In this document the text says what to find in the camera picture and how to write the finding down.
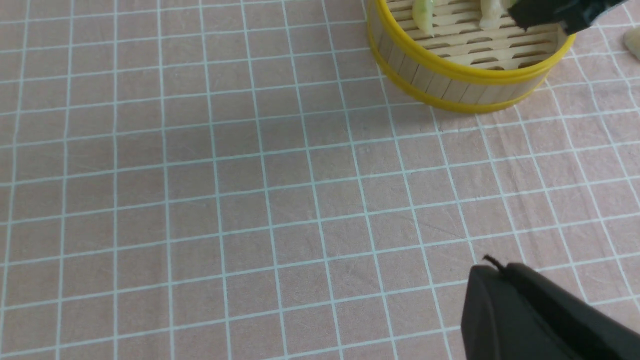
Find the green dumpling front bottom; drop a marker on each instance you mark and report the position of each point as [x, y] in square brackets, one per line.
[423, 16]

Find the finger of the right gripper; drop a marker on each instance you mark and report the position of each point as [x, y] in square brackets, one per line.
[572, 16]

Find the pink checkered tablecloth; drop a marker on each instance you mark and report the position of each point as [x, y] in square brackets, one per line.
[237, 180]

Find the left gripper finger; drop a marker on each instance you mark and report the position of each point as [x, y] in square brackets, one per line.
[512, 312]

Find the white dumpling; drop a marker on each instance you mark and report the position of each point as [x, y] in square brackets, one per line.
[491, 13]
[631, 40]

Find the bamboo steamer tray yellow rim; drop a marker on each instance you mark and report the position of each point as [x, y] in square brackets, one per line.
[462, 67]

